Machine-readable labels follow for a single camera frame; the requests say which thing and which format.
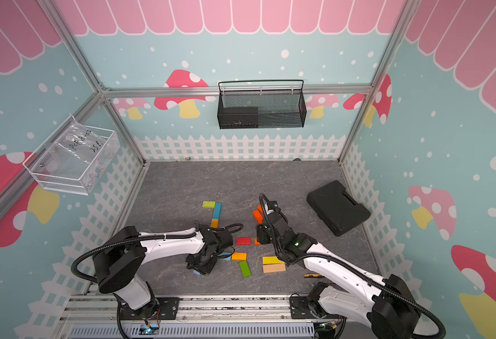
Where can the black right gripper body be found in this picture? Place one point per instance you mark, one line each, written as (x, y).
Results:
(263, 236)

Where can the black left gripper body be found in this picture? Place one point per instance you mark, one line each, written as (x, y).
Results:
(202, 263)

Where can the red block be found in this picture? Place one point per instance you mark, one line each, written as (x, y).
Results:
(243, 241)

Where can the small orange-yellow block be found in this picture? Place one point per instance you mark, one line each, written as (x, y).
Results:
(237, 256)

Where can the teal long block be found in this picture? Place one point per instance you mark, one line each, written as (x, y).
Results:
(217, 211)

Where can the lime green small block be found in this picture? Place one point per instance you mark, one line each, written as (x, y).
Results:
(209, 204)

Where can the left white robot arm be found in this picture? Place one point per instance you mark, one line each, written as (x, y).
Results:
(114, 266)

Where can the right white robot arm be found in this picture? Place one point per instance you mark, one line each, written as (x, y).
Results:
(386, 305)

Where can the yellow-green flat block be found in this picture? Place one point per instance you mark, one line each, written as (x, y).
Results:
(271, 261)

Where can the tan flat block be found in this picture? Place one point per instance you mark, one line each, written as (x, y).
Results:
(274, 268)

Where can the black plastic tool case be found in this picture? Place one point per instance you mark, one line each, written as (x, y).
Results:
(337, 208)

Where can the green circuit board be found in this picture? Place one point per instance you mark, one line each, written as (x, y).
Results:
(149, 330)

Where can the black box in basket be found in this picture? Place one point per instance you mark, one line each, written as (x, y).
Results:
(238, 118)

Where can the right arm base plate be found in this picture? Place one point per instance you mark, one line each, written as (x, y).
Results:
(302, 307)

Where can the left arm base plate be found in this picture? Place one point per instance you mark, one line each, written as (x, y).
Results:
(160, 308)

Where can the black wire mesh basket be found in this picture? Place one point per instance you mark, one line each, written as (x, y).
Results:
(280, 102)

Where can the clear plastic wall bin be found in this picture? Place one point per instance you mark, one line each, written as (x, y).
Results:
(74, 160)

